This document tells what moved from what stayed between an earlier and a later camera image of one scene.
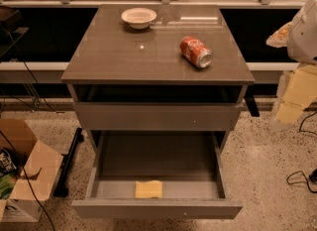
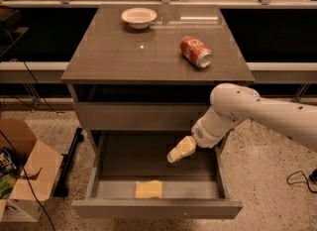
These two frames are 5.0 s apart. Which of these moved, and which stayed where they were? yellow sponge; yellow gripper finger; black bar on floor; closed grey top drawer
Moved: yellow gripper finger
Stayed: black bar on floor; yellow sponge; closed grey top drawer
